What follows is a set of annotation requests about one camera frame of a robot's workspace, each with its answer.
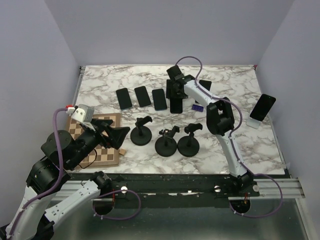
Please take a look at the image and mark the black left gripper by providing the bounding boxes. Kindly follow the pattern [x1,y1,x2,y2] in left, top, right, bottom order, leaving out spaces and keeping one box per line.
[67,118,131,169]

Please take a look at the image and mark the black smartphone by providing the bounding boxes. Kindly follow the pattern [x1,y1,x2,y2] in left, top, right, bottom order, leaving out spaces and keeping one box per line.
[170,98,183,114]
[134,86,152,108]
[249,93,276,122]

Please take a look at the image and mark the blue-edged smartphone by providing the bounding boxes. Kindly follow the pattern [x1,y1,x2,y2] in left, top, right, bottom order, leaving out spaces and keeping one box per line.
[152,88,167,111]

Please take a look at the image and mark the teal smartphone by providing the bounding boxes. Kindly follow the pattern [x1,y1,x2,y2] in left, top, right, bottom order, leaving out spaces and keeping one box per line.
[115,88,133,111]

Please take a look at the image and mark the black round-base phone stand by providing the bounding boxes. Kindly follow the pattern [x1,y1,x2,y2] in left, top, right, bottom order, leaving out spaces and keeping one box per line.
[130,116,153,146]

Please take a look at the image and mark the tall black round phone stand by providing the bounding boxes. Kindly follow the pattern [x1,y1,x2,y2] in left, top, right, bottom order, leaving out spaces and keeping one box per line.
[177,123,203,157]

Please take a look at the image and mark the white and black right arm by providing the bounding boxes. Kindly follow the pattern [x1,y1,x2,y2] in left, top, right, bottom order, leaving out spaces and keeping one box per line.
[166,65,254,196]

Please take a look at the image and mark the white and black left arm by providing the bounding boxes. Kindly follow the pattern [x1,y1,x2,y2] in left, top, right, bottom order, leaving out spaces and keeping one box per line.
[0,119,130,240]

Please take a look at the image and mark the black folding phone stand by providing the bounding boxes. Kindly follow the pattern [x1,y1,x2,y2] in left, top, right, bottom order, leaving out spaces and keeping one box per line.
[195,80,212,104]

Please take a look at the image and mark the silver phone stand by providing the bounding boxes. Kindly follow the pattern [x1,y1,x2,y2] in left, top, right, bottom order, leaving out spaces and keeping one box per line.
[246,117,262,129]

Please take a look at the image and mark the small wooden block near chessboard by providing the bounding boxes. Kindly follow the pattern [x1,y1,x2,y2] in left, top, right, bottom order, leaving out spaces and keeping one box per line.
[119,148,127,156]

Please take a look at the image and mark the purple rectangular plate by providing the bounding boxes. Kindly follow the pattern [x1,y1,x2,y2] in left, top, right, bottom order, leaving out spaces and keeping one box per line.
[192,104,204,112]

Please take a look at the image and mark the wooden chessboard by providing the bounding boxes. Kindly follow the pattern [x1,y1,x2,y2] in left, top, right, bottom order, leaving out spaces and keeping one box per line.
[66,113,121,170]

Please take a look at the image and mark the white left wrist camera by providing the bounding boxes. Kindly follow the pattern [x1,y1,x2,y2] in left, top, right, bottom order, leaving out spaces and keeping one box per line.
[65,104,95,131]

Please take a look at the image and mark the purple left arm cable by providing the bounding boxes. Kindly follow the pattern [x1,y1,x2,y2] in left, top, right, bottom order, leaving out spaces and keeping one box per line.
[7,107,142,240]

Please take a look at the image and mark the black mounting rail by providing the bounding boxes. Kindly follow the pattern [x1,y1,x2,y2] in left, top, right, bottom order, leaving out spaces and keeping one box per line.
[67,172,293,210]

